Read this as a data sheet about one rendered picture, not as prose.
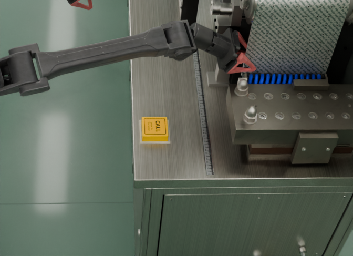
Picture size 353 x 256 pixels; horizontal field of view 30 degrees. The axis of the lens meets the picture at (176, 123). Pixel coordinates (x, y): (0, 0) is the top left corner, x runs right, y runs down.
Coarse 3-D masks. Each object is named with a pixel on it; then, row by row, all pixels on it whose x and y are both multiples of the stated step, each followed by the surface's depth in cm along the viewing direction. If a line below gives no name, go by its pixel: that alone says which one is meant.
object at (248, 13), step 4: (252, 0) 161; (352, 0) 163; (252, 4) 162; (352, 4) 164; (248, 8) 165; (252, 8) 162; (352, 8) 165; (244, 12) 170; (248, 12) 165; (348, 12) 165; (248, 16) 165; (348, 16) 167
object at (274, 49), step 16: (256, 32) 168; (272, 32) 168; (288, 32) 168; (304, 32) 169; (320, 32) 169; (336, 32) 170; (256, 48) 172; (272, 48) 172; (288, 48) 173; (304, 48) 173; (320, 48) 174; (256, 64) 177; (272, 64) 177; (288, 64) 177; (304, 64) 178; (320, 64) 178
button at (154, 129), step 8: (144, 120) 180; (152, 120) 180; (160, 120) 180; (144, 128) 178; (152, 128) 178; (160, 128) 178; (144, 136) 176; (152, 136) 176; (160, 136) 177; (168, 136) 177
